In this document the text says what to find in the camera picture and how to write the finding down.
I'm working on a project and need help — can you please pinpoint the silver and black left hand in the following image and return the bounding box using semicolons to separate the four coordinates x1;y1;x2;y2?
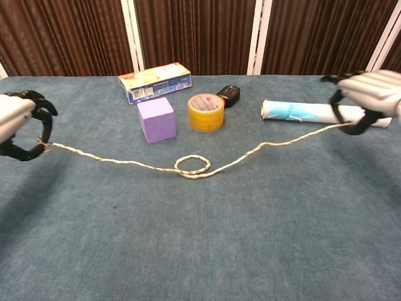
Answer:
0;90;59;162

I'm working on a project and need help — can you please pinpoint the silver and black right hand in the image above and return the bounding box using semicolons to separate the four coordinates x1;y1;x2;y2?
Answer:
320;69;401;137

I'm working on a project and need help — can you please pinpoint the white speckled braided rope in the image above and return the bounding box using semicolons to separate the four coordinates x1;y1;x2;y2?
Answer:
36;122;352;181

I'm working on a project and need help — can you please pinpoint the brown pleated curtain panel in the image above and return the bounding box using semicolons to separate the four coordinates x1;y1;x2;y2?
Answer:
0;0;134;77
261;0;399;75
378;40;401;73
133;0;257;76

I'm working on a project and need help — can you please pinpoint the white roll with cyan print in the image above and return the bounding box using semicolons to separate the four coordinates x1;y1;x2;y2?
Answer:
260;99;393;129

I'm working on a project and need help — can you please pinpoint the black device with orange trim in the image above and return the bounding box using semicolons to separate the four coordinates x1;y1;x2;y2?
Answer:
216;85;241;109

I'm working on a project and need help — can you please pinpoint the blue and yellow cardboard box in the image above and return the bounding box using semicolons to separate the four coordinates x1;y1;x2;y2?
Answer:
118;61;192;105

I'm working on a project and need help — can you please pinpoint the purple foam cube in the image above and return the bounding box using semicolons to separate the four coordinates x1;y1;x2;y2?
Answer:
137;97;178;144

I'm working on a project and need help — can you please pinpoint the yellow packing tape roll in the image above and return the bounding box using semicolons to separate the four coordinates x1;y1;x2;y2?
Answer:
187;93;226;132

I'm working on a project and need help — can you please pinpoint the blue carpet table cloth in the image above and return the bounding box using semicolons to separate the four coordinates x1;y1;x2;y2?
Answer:
0;74;401;301

